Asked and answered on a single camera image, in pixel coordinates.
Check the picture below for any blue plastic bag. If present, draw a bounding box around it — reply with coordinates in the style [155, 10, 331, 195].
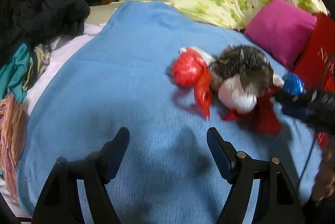
[282, 72, 305, 96]

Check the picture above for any dark red plastic wrapper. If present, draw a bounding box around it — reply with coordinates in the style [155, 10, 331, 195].
[223, 84, 282, 137]

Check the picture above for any white tissue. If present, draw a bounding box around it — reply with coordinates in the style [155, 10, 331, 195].
[218, 74, 257, 114]

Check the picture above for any black grey plastic bag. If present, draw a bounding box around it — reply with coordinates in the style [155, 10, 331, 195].
[208, 45, 274, 95]

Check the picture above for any red plastic bag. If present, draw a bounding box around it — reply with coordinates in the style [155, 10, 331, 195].
[171, 48, 213, 118]

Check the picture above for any white long medicine box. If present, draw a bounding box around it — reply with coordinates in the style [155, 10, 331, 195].
[190, 46, 216, 65]

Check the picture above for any person right hand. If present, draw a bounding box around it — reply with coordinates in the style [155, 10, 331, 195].
[311, 140, 334, 201]

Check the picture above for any red Nilrich paper bag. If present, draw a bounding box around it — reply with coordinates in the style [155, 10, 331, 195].
[293, 13, 334, 90]

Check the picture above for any magenta pillow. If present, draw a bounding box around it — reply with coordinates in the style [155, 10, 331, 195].
[245, 0, 317, 69]

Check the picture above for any blue towel blanket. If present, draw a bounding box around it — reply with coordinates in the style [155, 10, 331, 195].
[17, 1, 321, 223]

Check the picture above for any colourful patterned cloth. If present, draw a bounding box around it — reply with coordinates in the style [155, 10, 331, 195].
[1, 44, 51, 200]

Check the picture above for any pink white bed sheet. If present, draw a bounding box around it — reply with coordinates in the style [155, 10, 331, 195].
[23, 23, 107, 116]

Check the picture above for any teal garment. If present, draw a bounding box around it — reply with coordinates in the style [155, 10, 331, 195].
[1, 43, 31, 103]

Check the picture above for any black clothes pile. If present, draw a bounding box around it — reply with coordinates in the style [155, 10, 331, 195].
[1, 0, 90, 65]

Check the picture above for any black cable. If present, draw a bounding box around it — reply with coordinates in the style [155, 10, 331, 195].
[298, 132, 316, 180]

